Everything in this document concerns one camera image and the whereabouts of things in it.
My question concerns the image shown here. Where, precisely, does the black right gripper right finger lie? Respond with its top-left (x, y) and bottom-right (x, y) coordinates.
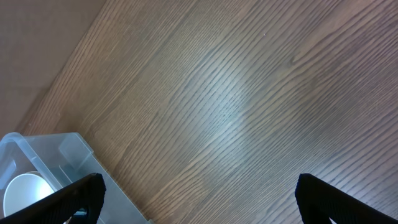
top-left (295, 173), bottom-right (397, 224)

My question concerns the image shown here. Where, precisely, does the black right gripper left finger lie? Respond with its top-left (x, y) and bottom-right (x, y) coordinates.
top-left (1, 173), bottom-right (106, 224)

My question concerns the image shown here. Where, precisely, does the cream bowl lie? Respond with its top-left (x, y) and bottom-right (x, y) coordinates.
top-left (2, 171), bottom-right (55, 217)

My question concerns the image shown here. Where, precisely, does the clear plastic storage bin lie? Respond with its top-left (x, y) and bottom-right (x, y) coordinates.
top-left (1, 133), bottom-right (150, 224)

